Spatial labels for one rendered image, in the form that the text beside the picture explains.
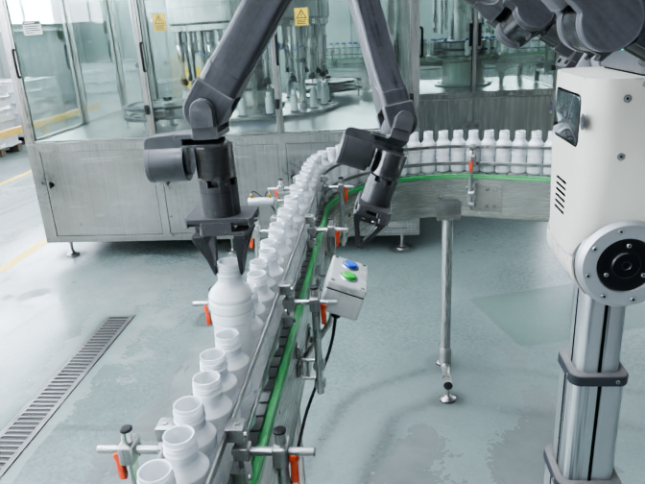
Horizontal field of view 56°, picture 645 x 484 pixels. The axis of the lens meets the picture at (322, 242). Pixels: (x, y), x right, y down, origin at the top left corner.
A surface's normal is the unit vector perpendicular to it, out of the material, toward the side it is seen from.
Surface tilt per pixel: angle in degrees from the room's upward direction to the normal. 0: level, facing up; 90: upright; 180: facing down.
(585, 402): 90
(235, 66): 79
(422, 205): 88
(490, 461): 0
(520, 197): 90
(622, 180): 101
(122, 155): 90
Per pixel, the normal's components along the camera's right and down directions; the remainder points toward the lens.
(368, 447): -0.05, -0.94
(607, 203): -0.07, 0.51
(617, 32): -0.07, 0.32
